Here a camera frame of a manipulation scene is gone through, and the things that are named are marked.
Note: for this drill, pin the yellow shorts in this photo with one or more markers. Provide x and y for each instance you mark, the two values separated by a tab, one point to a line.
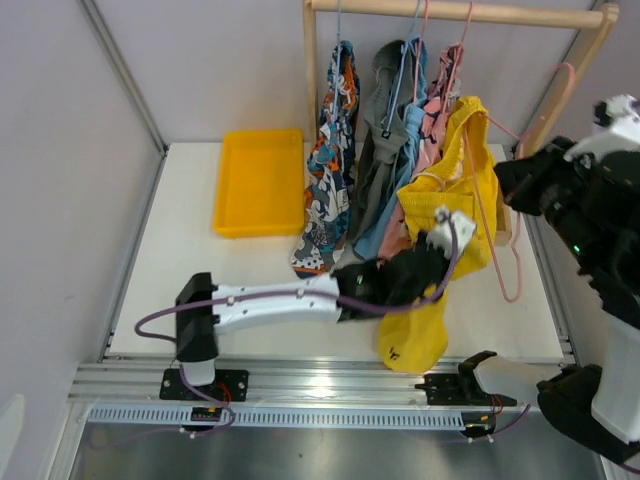
463	180

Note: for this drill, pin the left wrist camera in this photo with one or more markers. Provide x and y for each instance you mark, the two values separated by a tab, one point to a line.
452	228

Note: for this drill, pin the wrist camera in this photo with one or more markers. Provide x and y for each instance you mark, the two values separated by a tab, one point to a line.
615	128
452	228

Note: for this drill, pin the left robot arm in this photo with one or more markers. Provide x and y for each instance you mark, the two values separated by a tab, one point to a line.
415	277

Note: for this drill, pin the blue hanger of grey shorts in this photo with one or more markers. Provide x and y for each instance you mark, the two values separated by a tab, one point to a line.
394	93

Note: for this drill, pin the multicolour patterned shorts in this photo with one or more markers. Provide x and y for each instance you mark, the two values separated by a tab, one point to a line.
331	166

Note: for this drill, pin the pink hanger of blue shorts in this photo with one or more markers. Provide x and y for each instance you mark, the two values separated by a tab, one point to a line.
419	51

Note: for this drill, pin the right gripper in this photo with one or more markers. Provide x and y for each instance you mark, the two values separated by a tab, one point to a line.
521	179

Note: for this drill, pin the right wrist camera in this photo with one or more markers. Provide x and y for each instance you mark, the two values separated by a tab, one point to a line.
615	128

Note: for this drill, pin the aluminium mounting rail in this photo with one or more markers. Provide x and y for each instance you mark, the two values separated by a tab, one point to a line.
272	383

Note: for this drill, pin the grey shorts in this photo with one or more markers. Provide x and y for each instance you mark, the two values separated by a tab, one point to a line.
376	167

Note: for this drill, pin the yellow plastic tray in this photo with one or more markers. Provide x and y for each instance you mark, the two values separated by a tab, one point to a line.
260	184

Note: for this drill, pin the wooden clothes rack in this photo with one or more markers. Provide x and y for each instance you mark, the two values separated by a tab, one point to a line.
596	26

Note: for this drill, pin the light blue shorts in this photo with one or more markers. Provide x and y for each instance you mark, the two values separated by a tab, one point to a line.
367	245

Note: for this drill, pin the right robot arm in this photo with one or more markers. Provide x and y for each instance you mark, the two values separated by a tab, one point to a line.
592	203

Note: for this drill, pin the pink shark print shorts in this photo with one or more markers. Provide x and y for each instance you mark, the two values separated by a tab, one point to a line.
426	126

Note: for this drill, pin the aluminium frame post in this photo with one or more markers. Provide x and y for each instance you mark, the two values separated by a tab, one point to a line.
121	70

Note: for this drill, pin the pink hanger of yellow shorts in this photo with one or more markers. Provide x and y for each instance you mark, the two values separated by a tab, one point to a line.
522	141

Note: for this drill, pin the pink hanger of shark shorts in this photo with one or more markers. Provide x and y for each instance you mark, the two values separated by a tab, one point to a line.
457	59

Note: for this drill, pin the white slotted cable duct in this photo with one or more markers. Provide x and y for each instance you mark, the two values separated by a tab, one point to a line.
415	419

